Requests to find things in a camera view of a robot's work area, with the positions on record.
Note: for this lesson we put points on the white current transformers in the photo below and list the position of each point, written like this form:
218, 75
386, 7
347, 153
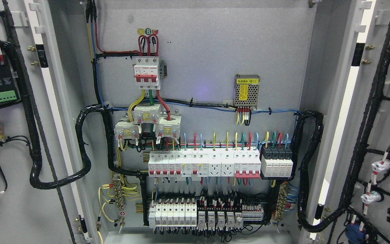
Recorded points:
144, 116

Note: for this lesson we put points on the perforated metal power supply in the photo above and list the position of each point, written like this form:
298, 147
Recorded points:
246, 88

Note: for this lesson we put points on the white socket and breaker row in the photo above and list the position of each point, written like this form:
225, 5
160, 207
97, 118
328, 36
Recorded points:
206, 162

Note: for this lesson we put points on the red main circuit breaker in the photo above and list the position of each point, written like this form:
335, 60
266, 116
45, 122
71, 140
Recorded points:
147, 72

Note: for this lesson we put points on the black surge protector module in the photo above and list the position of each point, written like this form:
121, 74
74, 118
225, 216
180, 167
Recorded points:
276, 164

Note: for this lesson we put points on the lower relay and breaker row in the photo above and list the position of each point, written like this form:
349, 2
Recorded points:
205, 215

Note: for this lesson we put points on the brass ground terminal bar left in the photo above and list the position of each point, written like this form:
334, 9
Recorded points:
119, 194

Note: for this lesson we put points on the brass ground terminal bar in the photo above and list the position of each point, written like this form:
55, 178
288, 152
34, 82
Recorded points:
281, 202
119, 194

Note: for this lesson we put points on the brass ground terminal bar right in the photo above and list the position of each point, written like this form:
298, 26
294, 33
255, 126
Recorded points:
281, 202

